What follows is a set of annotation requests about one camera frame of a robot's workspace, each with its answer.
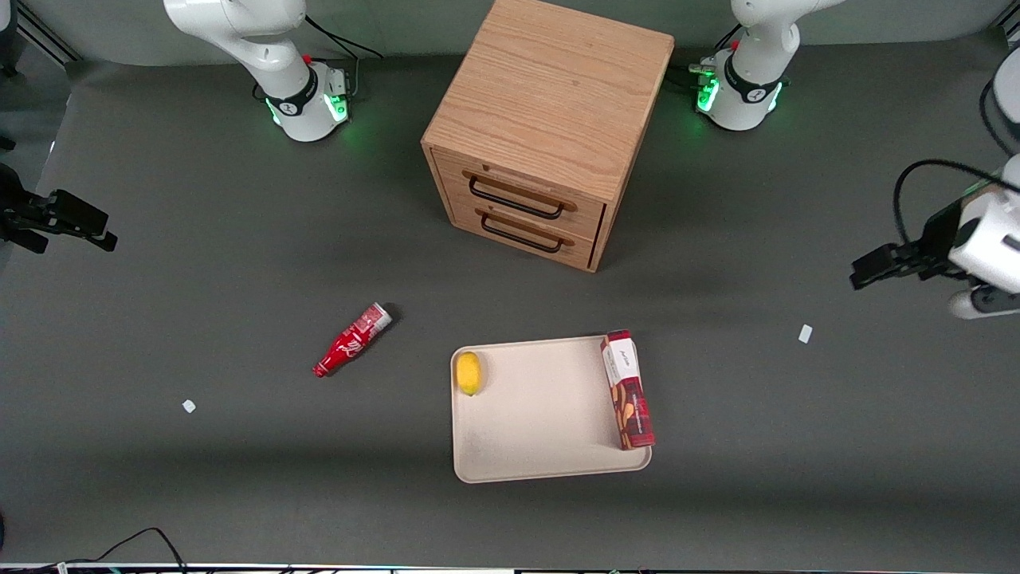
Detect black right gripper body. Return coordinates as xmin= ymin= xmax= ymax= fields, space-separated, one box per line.
xmin=0 ymin=163 xmax=53 ymax=232

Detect red cookie box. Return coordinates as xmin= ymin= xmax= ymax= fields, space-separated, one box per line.
xmin=600 ymin=329 xmax=657 ymax=451

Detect beige plastic tray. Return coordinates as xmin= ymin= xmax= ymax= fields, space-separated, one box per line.
xmin=450 ymin=333 xmax=653 ymax=485

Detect red cola bottle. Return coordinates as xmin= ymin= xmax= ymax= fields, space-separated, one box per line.
xmin=312 ymin=301 xmax=394 ymax=379

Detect wooden drawer cabinet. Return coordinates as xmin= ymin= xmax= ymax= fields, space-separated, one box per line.
xmin=421 ymin=0 xmax=676 ymax=274

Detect wooden drawer front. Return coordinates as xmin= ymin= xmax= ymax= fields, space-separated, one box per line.
xmin=434 ymin=147 xmax=607 ymax=241
xmin=448 ymin=198 xmax=599 ymax=271

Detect yellow lemon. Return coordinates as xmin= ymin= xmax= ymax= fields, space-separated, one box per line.
xmin=455 ymin=351 xmax=483 ymax=397

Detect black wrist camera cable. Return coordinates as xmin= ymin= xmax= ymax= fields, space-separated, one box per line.
xmin=892 ymin=80 xmax=1020 ymax=250

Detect black metal frame bars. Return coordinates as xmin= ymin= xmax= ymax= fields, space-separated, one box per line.
xmin=0 ymin=0 xmax=80 ymax=78

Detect black left arm base cable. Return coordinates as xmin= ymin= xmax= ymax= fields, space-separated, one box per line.
xmin=669 ymin=22 xmax=743 ymax=88

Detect black arm base cable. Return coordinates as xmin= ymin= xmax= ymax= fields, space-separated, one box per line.
xmin=669 ymin=22 xmax=743 ymax=88
xmin=305 ymin=14 xmax=385 ymax=61

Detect black right arm base cable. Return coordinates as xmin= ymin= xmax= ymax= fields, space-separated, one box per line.
xmin=305 ymin=14 xmax=385 ymax=61

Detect thin black floor cable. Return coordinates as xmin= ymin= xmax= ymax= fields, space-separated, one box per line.
xmin=64 ymin=527 xmax=188 ymax=572

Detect black metal drawer handle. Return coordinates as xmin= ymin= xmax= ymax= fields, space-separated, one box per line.
xmin=479 ymin=207 xmax=576 ymax=254
xmin=468 ymin=170 xmax=579 ymax=221

